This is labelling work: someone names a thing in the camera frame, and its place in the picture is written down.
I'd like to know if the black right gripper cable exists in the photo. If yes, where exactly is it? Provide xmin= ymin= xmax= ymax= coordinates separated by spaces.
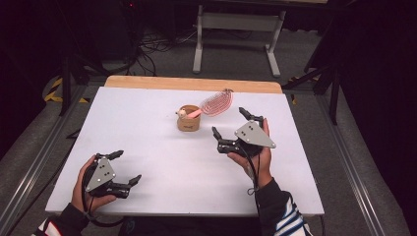
xmin=240 ymin=148 xmax=264 ymax=217

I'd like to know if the black metal stand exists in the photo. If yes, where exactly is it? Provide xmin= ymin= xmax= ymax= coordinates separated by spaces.
xmin=281 ymin=32 xmax=342 ymax=126
xmin=58 ymin=55 xmax=109 ymax=117

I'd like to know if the grey metal frame table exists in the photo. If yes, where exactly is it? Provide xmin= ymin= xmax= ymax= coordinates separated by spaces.
xmin=192 ymin=0 xmax=328 ymax=79

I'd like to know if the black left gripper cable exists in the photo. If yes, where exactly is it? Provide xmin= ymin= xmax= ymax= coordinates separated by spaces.
xmin=82 ymin=160 xmax=126 ymax=229

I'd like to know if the bundle of black floor cables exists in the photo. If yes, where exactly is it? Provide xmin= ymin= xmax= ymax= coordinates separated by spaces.
xmin=131 ymin=26 xmax=198 ymax=77

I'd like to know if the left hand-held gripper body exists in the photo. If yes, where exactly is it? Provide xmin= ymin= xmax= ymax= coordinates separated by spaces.
xmin=84 ymin=153 xmax=132 ymax=200

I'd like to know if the person's left hand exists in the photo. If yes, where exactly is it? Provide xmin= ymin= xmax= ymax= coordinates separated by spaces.
xmin=71 ymin=155 xmax=117 ymax=214

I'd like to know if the grey metal floor rail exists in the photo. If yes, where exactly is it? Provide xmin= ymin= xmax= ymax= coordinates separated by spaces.
xmin=0 ymin=85 xmax=87 ymax=230
xmin=316 ymin=94 xmax=387 ymax=236

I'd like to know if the person's right hand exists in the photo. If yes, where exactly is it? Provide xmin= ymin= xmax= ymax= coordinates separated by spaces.
xmin=226 ymin=117 xmax=277 ymax=189

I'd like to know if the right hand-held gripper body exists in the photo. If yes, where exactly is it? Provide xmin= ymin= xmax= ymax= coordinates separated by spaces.
xmin=216 ymin=120 xmax=277 ymax=157

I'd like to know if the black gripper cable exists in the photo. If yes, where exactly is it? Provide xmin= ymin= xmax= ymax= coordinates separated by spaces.
xmin=240 ymin=148 xmax=264 ymax=217
xmin=82 ymin=160 xmax=126 ymax=229

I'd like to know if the small brown cup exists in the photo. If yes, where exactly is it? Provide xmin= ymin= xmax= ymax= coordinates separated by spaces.
xmin=176 ymin=104 xmax=202 ymax=133

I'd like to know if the pink hairbrush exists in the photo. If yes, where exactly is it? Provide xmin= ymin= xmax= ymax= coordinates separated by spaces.
xmin=186 ymin=88 xmax=234 ymax=120

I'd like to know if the yellow black hazard tape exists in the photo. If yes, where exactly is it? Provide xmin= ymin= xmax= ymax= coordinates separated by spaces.
xmin=43 ymin=77 xmax=90 ymax=104
xmin=288 ymin=77 xmax=321 ymax=106

